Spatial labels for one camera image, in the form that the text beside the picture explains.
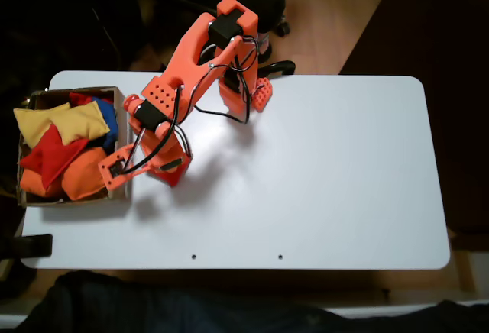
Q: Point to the orange bean bag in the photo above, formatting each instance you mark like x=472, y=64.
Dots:
x=32, y=184
x=84, y=176

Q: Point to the orange gripper camera mount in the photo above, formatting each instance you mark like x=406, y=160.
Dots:
x=109, y=180

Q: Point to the black table clamp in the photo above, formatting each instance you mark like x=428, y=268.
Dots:
x=36, y=246
x=280, y=66

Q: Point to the yellow bean bag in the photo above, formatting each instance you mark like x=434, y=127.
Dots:
x=80, y=123
x=32, y=125

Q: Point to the black chair caster wheel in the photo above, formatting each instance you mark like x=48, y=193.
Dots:
x=282, y=27

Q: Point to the person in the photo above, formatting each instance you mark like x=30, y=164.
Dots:
x=153, y=306

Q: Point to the brown cardboard box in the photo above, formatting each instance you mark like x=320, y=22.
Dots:
x=46, y=98

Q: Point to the dark wooden furniture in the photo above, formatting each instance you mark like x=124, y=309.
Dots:
x=439, y=23

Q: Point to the blue bean bag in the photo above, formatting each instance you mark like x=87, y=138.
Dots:
x=107, y=113

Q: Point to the red bean bag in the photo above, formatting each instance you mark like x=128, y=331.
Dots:
x=80, y=99
x=51, y=157
x=172, y=179

